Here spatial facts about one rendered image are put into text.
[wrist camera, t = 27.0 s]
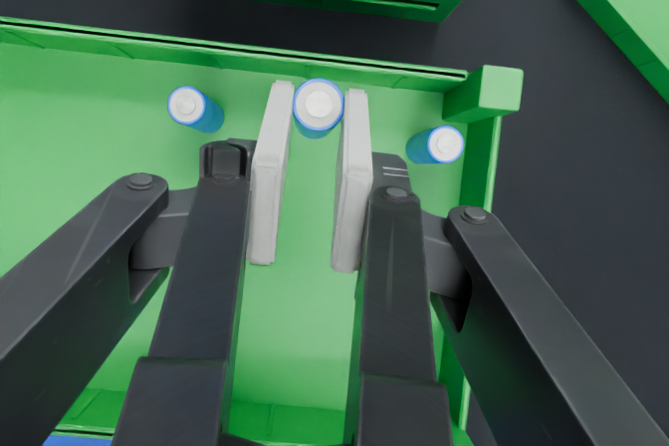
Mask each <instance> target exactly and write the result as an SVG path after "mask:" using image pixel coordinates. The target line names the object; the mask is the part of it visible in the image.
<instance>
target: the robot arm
mask: <svg viewBox="0 0 669 446"><path fill-rule="evenodd" d="M294 89H295V85H292V82H288V81H279V80H276V82H275V83H273V84H272V88H271V92H270V96H269V100H268V103H267V107H266V111H265V115H264V119H263V123H262V126H261V130H260V134H259V138H258V140H254V139H245V138H235V137H229V138H227V139H226V140H216V141H210V142H207V143H205V144H203V145H202V146H201V147H200V148H199V179H198V183H197V186H195V187H191V188H187V189H178V190H168V182H167V180H166V179H164V178H163V177H161V176H159V175H155V174H151V173H145V172H140V173H138V172H136V173H132V174H129V175H125V176H122V177H121V178H119V179H117V180H116V181H115V182H113V183H112V184H111V185H110V186H109V187H107V188H106V189H105V190H104V191H103V192H101V193H100V194H99V195H98V196H97V197H96V198H94V199H93V200H92V201H91V202H90V203H88V204H87V205H86V206H85V207H84V208H83V209H81V210H80V211H79V212H78V213H77V214H75V215H74V216H73V217H72V218H71V219H70V220H68V221H67V222H66V223H65V224H64V225H62V226H61V227H60V228H59V229H58V230H56V231H55V232H54V233H53V234H52V235H51V236H49V237H48V238H47V239H46V240H45V241H43V242H42V243H41V244H40V245H39V246H38V247H36V248H35V249H34V250H33V251H32V252H30V253H29V254H28V255H27V256H26V257H25V258H23V259H22V260H21V261H20V262H19V263H17V264H16V265H15V266H14V267H13V268H12V269H10V270H9V271H8V272H7V273H6V274H4V275H3V276H2V277H1V278H0V446H42V445H43V444H44V442H45V441H46V440H47V438H48V437H49V436H50V434H51V433H52V432H53V430H54V429H55V428H56V426H57V425H58V424H59V422H60V421H61V420H62V418H63V417H64V416H65V414H66V413H67V412H68V410H69V409H70V407H71V406H72V405H73V403H74V402H75V401H76V399H77V398H78V397H79V395H80V394H81V393H82V391H83V390H84V389H85V387H86V386H87V385H88V383H89V382H90V381H91V379H92V378H93V377H94V375H95V374H96V373H97V371H98V370H99V369H100V367H101V366H102V365H103V363H104V362H105V361H106V359H107V358H108V356H109V355H110V354H111V352H112V351H113V349H114V348H115V347H116V345H117V344H118V343H119V341H120V340H121V339H122V337H123V336H124V335H125V333H126V332H127V331H128V329H129V328H130V327H131V325H132V324H133V323H134V321H135V320H136V319H137V317H138V316H139V315H140V313H141V312H142V311H143V309H144V308H145V307H146V305H147V304H148V302H149V301H150V300H151V298H152V297H153V296H154V294H155V293H156V292H157V290H158V289H159V288H160V286H161V285H162V284H163V282H164V281H165V280H166V278H167V277H168V274H169V267H173V268H172V272H171V275H170V279H169V282H168V286H167V289H166V292H165V296H164V299H163V303H162V306H161V310H160V313H159V316H158V320H157V323H156V327H155V330H154V334H153V337H152V341H151V344H150V347H149V351H148V354H147V356H140V357H139V358H138V359H137V362H136V364H135V367H134V370H133V373H132V376H131V380H130V383H129V386H128V389H127V392H126V396H125V399H124V402H123V405H122V409H121V412H120V415H119V418H118V421H117V425H116V428H115V431H114V434H113V438H112V441H111V446H267V445H264V444H261V443H258V442H255V441H252V440H249V439H245V438H242V437H239V436H236V435H233V434H230V433H228V426H229V416H230V407H231V398H232V388H233V379H234V369H235V360H236V351H237V341H238V332H239V323H240V314H241V305H242V295H243V286H244V276H245V267H246V260H250V264H259V265H270V262H275V255H276V247H277V240H278V232H279V225H280V217H281V210H282V203H283V195H284V188H285V180H286V173H287V165H288V158H289V147H290V135H291V124H292V112H293V110H292V108H293V98H294ZM408 176H409V175H408V171H407V165H406V161H404V160H403V159H402V158H401V157H400V156H399V155H398V154H391V153H383V152H374V151H371V146H370V131H369V117H368V103H367V94H365V93H364V90H358V89H349V91H345V97H344V108H343V116H342V120H341V128H340V136H339V144H338V151H337V159H336V170H335V187H334V220H333V237H332V254H331V268H334V272H340V273H349V274H353V273H354V271H358V274H357V281H356V287H355V293H354V299H355V307H354V318H353V330H352V341H351V352H350V364H349V375H348V386H347V398H346V409H345V420H344V430H343V442H342V444H336V445H329V446H454V444H453V435H452V426H451V417H450V408H449V399H448V392H447V387H446V385H445V384H444V383H440V382H437V374H436V363H435V352H434V342H433V331H432V321H431V310H430V303H431V305H432V307H433V309H434V312H435V314H436V316H437V318H438V320H439V322H440V324H441V326H442V329H443V331H444V333H445V334H446V336H447V338H448V340H449V343H450V345H451V347H452V349H453V351H454V353H455V355H456V357H457V360H458V362H459V364H460V366H461V368H462V370H463V372H464V375H465V377H466V379H467V381H468V383H469V385H470V387H471V389H472V392H473V394H474V396H475V398H476V400H477V402H478V404H479V407H480V409H481V411H482V413H483V415H484V417H485V419H486V421H487V424H488V426H489V428H490V430H491V432H492V434H493V436H494V438H495V441H496V443H497V445H498V446H669V439H668V437H667V436H666V435H665V433H664V432H663V431H662V430H661V428H660V427H659V426H658V424H657V423H656V422H655V420H654V419H653V418H652V417H651V415H650V414H649V413H648V411H647V410H646V409H645V408H644V406H643V405H642V404H641V402H640V401H639V400H638V399H637V397H636V396H635V395H634V393H633V392H632V391H631V390H630V388H629V387H628V386H627V384H626V383H625V382H624V380H623V379H622V378H621V377H620V375H619V374H618V373H617V371H616V370H615V369H614V368H613V366H612V365H611V364H610V362H609V361H608V360H607V359H606V357H605V356H604V355H603V353H602V352H601V351H600V349H599V348H598V347H597V346H596V344H595V343H594V342H593V340H592V339H591V338H590V337H589V335H588V334H587V333H586V331H585V330H584V329H583V328H582V326H581V325H580V324H579V322H578V321H577V320H576V319H575V317H574V316H573V315H572V313H571V312H570V311H569V309H568V308H567V307H566V306H565V304H564V303H563V302H562V300H561V299H560V298H559V297H558V295H557V294H556V292H555V291H554V290H553V289H552V287H551V286H550V285H549V283H548V282H547V281H546V279H545V278H544V277H543V276H542V274H541V273H540V272H539V270H538V269H537V268H536V267H535V265H534V264H533V263H532V261H531V260H530V259H529V258H528V256H527V255H526V254H525V252H524V251H523V250H522V249H521V247H520V246H519V245H518V243H517V242H516V241H515V239H514V238H513V237H512V236H511V234H510V233H509V232H508V230H507V229H506V228H505V227H504V225H503V224H502V223H501V221H500V220H499V219H498V218H497V217H496V216H495V215H494V214H492V213H490V212H488V211H487V210H485V209H483V208H481V207H479V208H478V207H477V206H466V205H465V206H456V207H453V208H451V209H450V211H449V212H448V216H447V218H445V217H441V216H438V215H435V214H432V213H429V212H427V211H425V210H423V209H422V208H421V202H420V199H419V197H418V196H417V195H416V194H415V193H413V192H412V191H411V186H410V180H409V177H408ZM246 251H247V252H246ZM359 260H360V262H359ZM358 266H359V267H358ZM429 291H430V294H429Z"/></svg>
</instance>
